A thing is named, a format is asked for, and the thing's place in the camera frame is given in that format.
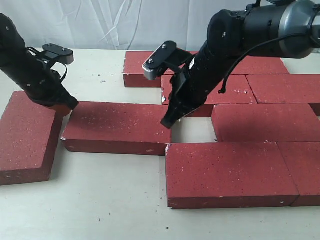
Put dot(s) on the third row red brick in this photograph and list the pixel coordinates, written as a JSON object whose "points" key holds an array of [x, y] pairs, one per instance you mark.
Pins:
{"points": [[280, 122]]}

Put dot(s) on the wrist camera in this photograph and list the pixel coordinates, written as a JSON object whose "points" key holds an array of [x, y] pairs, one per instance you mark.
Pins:
{"points": [[60, 54], [166, 57]]}

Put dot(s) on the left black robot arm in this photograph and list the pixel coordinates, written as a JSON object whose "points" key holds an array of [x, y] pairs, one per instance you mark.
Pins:
{"points": [[10, 40]]}

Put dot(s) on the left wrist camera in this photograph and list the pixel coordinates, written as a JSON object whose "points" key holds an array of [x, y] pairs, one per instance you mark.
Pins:
{"points": [[60, 54]]}

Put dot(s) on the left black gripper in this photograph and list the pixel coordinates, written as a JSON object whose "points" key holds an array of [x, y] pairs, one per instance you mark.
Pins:
{"points": [[41, 84]]}

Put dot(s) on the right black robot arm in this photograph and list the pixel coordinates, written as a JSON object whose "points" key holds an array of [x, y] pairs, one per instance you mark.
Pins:
{"points": [[283, 29]]}

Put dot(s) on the front large red brick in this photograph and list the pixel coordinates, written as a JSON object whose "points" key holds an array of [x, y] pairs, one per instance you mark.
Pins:
{"points": [[227, 175]]}

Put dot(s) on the right second row red brick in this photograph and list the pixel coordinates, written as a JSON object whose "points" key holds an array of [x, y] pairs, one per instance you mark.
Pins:
{"points": [[285, 88]]}

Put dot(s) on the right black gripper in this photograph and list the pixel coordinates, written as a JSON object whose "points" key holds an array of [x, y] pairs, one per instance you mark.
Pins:
{"points": [[199, 77]]}

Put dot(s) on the pale blue backdrop cloth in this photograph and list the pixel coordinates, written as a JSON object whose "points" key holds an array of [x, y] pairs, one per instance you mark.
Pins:
{"points": [[115, 24]]}

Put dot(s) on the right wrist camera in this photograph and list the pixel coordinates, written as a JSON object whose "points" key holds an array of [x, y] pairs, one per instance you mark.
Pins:
{"points": [[166, 57]]}

